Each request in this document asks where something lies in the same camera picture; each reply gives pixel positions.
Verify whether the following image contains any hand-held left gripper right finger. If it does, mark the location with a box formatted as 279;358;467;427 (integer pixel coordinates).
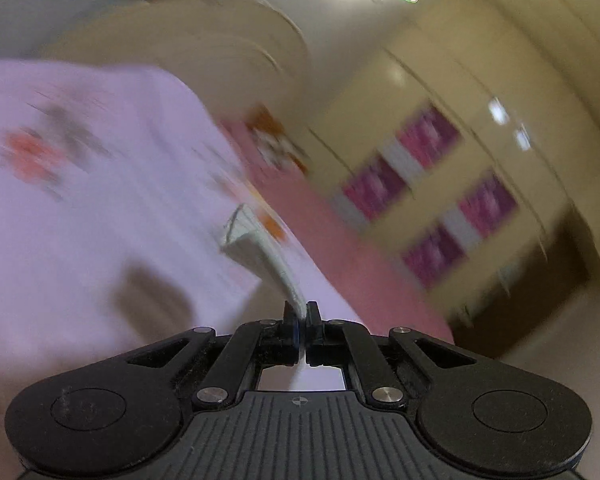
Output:
304;301;477;406

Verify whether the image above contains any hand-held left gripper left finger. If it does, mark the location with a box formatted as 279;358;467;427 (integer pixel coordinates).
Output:
126;301;302;409

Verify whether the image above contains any white knit sock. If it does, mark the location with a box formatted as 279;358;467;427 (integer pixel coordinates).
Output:
218;203;309;322

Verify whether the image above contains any pink checked bedsheet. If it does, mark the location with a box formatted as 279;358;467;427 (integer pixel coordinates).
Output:
219;119;456;347

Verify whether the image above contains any orange and white folded quilt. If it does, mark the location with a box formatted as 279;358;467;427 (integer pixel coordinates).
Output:
244;104;312;177

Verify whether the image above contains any dark wooden door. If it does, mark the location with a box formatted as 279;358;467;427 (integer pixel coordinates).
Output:
452;205;593;358

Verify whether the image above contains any lavender floral blanket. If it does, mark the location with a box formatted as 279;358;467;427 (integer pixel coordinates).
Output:
0;59;363;413

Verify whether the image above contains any cream wardrobe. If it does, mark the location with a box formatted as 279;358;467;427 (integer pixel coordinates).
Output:
305;0;600;321

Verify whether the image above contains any cream curved headboard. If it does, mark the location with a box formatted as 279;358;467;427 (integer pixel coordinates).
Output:
39;0;315;116

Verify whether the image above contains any purple wall poster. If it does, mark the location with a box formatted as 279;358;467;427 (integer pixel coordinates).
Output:
341;156;410;222
402;225;468;290
457;172;521;240
396;105;465;170

